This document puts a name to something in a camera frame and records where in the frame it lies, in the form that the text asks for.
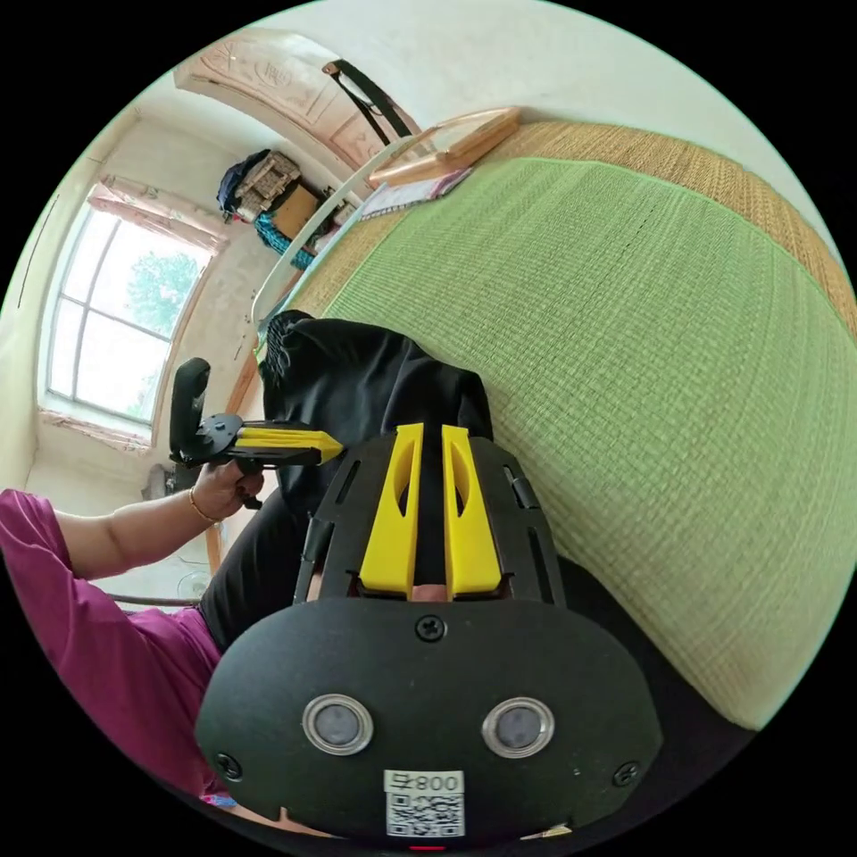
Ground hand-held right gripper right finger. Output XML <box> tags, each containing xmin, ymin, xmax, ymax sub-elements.
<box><xmin>441</xmin><ymin>424</ymin><xmax>503</xmax><ymax>599</ymax></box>

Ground heap of bags and clothes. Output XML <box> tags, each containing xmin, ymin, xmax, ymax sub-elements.
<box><xmin>215</xmin><ymin>148</ymin><xmax>336</xmax><ymax>272</ymax></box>

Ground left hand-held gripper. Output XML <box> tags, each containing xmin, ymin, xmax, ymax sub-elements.
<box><xmin>170</xmin><ymin>412</ymin><xmax>345</xmax><ymax>512</ymax></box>

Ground black bag strap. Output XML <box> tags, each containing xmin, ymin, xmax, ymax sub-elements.
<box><xmin>320</xmin><ymin>58</ymin><xmax>424</xmax><ymax>146</ymax></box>

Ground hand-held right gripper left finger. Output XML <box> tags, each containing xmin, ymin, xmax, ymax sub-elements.
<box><xmin>358</xmin><ymin>422</ymin><xmax>425</xmax><ymax>598</ymax></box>

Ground black long pants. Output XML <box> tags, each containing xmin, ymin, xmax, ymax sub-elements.
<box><xmin>199</xmin><ymin>309</ymin><xmax>761</xmax><ymax>828</ymax></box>

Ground carved wooden panel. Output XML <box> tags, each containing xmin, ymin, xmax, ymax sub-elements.
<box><xmin>173</xmin><ymin>29</ymin><xmax>403</xmax><ymax>170</ymax></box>

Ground bed with green woven mat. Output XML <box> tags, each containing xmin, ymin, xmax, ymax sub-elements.
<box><xmin>254</xmin><ymin>120</ymin><xmax>857</xmax><ymax>732</ymax></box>

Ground person's left forearm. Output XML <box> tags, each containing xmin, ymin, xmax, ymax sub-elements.
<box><xmin>55</xmin><ymin>488</ymin><xmax>217</xmax><ymax>581</ymax></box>

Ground white curved pole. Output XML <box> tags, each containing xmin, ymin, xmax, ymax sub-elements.
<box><xmin>250</xmin><ymin>136</ymin><xmax>418</xmax><ymax>330</ymax></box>

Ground person's left hand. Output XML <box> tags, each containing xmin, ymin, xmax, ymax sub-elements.
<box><xmin>189</xmin><ymin>459</ymin><xmax>266</xmax><ymax>525</ymax></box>

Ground window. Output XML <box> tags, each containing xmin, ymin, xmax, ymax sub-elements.
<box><xmin>38</xmin><ymin>176</ymin><xmax>230</xmax><ymax>445</ymax></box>

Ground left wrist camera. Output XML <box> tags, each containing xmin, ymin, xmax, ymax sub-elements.
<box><xmin>168</xmin><ymin>356</ymin><xmax>212</xmax><ymax>462</ymax></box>

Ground wooden framed board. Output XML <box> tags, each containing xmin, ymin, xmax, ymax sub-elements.
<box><xmin>366</xmin><ymin>105</ymin><xmax>524</xmax><ymax>189</ymax></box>

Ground printed pink cloth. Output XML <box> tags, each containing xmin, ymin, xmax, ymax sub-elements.
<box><xmin>360</xmin><ymin>166</ymin><xmax>474</xmax><ymax>223</ymax></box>

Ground person's body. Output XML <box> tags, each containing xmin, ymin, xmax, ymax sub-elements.
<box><xmin>0</xmin><ymin>487</ymin><xmax>237</xmax><ymax>812</ymax></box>

